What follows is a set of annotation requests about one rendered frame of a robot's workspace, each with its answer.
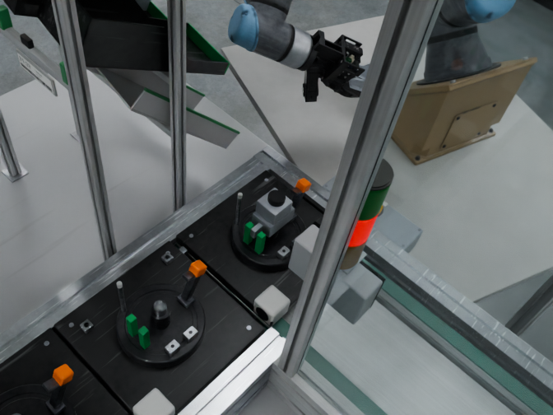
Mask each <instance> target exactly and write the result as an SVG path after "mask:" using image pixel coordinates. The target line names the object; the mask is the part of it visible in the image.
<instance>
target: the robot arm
mask: <svg viewBox="0 0 553 415"><path fill-rule="evenodd" d="M244 3H245V4H244ZM244 3H243V4H240V5H239V6H237V8H236V9H235V11H234V14H233V16H232V17H231V18H230V23H229V27H228V36H229V38H230V41H231V42H233V43H234V44H237V45H238V46H240V47H243V48H245V49H247V50H248V51H249V52H254V53H256V54H260V55H262V56H264V57H266V58H269V59H272V60H274V61H276V62H278V63H281V64H283V65H286V66H287V67H290V68H294V69H298V70H300V71H304V83H303V88H302V92H303V96H304V98H305V102H316V101H317V96H318V91H319V88H318V79H319V78H321V82H323V84H324V85H325V86H327V87H329V88H330V89H332V90H333V91H334V92H336V93H339V94H340V95H342V96H345V97H349V98H357V97H360V93H361V91H362V88H363V85H364V82H365V78H366V74H367V72H368V69H369V63H368V64H366V65H359V63H361V61H360V57H361V56H362V55H363V49H362V48H360V46H361V45H362V43H360V42H358V41H356V40H353V39H351V38H349V37H347V36H345V35H341V36H340V37H339V38H338V39H337V40H336V41H335V42H334V43H333V42H331V41H329V40H326V39H325V36H324V32H323V31H321V30H318V31H317V32H316V33H315V34H314V35H311V34H310V33H308V32H306V31H304V30H301V29H299V28H297V27H295V26H293V25H291V24H289V23H287V22H286V17H287V15H288V12H289V10H290V5H291V3H292V0H244ZM346 39H348V40H350V41H352V42H354V43H355V44H352V43H350V42H347V41H346Z"/></svg>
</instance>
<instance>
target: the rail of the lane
mask: <svg viewBox="0 0 553 415"><path fill-rule="evenodd" d="M253 156H255V157H256V158H257V159H259V160H260V161H261V163H260V164H261V165H262V164H264V165H266V166H267V167H269V168H270V171H269V173H271V174H272V175H273V176H275V177H276V178H277V179H279V180H280V181H281V182H282V183H283V184H285V185H286V186H287V187H288V188H290V189H293V188H295V186H296V184H297V182H298V180H301V179H303V178H305V179H307V180H308V181H309V182H310V183H311V186H310V188H309V190H308V191H307V192H305V193H304V196H303V198H302V199H304V200H305V201H306V202H307V203H309V204H310V205H311V206H313V207H314V208H316V209H317V210H318V211H319V212H321V213H322V214H323V215H324V213H325V209H326V206H327V204H328V199H329V196H330V192H328V191H327V190H326V189H325V188H324V187H323V186H321V185H320V184H318V183H317V182H316V181H314V180H313V179H311V178H310V177H309V176H308V175H306V174H305V173H304V172H303V171H302V170H300V169H299V168H297V167H296V166H294V165H293V164H292V163H291V162H289V161H288V160H287V159H286V158H285V157H283V156H282V155H280V154H279V153H278V152H276V151H275V150H274V149H272V148H271V147H269V146H266V147H264V148H263V149H262V150H261V151H260V152H258V153H256V154H255V155H253Z"/></svg>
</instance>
